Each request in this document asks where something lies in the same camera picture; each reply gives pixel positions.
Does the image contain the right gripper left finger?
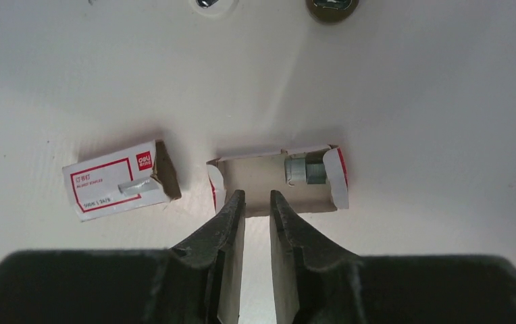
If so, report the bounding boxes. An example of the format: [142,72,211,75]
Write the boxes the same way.
[168,190,246,323]

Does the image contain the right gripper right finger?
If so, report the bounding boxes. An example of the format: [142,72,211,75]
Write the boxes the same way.
[269,190,361,323]

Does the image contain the cardboard staple box tray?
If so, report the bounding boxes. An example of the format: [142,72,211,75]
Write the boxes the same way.
[206,144,349,217]

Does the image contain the red white staple box sleeve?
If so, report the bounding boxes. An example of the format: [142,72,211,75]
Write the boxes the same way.
[62,139,182,221]

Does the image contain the silver staple strips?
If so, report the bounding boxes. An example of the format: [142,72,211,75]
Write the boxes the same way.
[284,155,328,186]

